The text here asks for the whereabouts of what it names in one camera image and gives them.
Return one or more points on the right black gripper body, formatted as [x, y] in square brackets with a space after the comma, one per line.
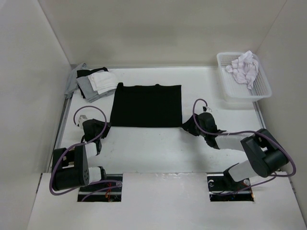
[196, 115]

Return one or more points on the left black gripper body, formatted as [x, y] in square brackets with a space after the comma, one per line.
[100, 128]

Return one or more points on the black tank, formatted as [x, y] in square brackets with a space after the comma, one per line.
[153, 106]
[87, 72]

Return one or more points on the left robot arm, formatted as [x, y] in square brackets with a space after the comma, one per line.
[73, 170]

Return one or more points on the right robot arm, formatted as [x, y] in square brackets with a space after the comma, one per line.
[264, 154]

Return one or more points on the folded grey tank top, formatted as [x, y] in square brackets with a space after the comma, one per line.
[87, 91]

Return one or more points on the folded white tank top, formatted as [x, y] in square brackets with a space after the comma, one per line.
[103, 82]

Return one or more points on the folded black tank top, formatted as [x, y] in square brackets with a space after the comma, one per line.
[87, 72]

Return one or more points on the white crumpled tank top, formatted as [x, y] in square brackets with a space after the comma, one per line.
[244, 69]

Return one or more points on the white plastic basket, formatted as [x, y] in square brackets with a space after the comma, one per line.
[239, 92]

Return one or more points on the grey cloth at corner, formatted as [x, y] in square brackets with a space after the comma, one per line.
[71, 84]

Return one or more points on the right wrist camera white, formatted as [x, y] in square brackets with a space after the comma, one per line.
[206, 109]

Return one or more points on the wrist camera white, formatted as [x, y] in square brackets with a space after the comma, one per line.
[206, 109]
[81, 120]

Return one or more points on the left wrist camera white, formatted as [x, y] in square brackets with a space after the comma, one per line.
[81, 120]

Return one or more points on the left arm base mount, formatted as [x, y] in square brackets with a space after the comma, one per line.
[99, 193]

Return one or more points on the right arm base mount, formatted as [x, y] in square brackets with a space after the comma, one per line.
[223, 190]

